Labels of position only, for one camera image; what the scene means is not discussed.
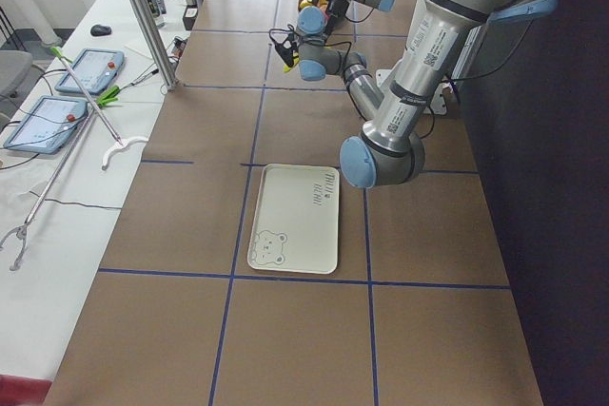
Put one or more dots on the blue teach pendant near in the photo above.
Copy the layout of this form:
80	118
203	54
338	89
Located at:
48	125

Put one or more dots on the white bear tray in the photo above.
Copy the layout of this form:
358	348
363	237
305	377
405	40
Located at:
296	220

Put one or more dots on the long reacher grabber tool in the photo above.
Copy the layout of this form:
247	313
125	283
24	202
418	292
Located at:
120	143

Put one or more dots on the aluminium frame post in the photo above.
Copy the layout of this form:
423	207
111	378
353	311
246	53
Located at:
154	42

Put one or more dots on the woven wicker basket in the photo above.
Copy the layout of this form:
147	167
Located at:
311	19

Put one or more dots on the black computer mouse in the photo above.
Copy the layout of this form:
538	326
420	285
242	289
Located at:
99	30

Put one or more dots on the blue teach pendant far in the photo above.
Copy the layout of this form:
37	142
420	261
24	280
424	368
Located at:
97	68

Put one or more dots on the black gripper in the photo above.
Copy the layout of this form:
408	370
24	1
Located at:
290	53
324	3

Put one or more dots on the blue teach pendant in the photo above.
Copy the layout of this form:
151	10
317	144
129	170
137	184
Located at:
97	68
48	125

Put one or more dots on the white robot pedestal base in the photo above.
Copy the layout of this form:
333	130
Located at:
435	104

